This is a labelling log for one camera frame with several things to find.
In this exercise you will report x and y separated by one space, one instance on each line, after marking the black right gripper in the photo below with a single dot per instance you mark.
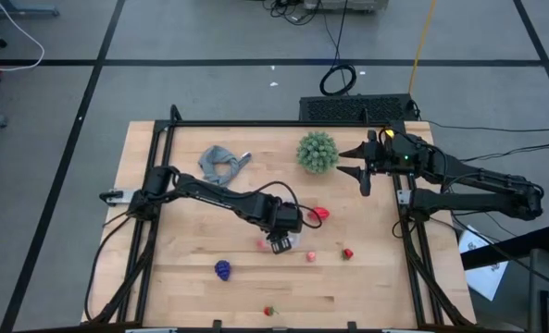
383 157

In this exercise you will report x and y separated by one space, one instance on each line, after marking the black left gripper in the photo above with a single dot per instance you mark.
283 242

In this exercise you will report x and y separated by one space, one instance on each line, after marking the smooth peach pink toy fruit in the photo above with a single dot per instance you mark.
261 244

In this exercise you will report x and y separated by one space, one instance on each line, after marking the wrinkled pink toy fruit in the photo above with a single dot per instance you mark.
311 256

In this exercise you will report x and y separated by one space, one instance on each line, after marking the red toy dragon fruit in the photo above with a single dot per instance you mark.
321 213

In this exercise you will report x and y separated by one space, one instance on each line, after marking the red strawberry with green leaves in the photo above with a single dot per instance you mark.
346 254

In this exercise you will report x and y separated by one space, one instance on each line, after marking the blue toy grape bunch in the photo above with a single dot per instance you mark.
222 270

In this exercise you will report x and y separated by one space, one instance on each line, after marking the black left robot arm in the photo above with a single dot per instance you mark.
218 196

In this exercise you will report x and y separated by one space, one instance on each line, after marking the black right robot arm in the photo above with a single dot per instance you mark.
464 201

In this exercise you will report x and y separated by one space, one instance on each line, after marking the clear plastic tupperware container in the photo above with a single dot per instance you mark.
297 239

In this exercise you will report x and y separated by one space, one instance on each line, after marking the green potted plant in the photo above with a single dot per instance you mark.
317 151

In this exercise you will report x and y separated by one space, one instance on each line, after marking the black computer case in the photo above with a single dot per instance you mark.
357 108

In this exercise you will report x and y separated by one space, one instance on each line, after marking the red strawberry with long stem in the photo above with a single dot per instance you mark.
268 311

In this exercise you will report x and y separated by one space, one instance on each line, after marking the grey crumpled cloth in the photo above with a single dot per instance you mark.
209 159

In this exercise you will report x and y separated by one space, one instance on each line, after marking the grey equipment case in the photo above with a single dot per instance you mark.
348 4

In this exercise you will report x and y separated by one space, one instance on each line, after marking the white paper sheet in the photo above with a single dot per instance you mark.
484 277

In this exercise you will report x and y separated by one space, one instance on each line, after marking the black desk foot bar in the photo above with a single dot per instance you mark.
510 250

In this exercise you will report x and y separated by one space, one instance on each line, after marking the grey desk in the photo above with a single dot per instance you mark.
535 287

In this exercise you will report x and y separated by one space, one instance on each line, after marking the black aluminium table frame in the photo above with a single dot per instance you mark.
274 123

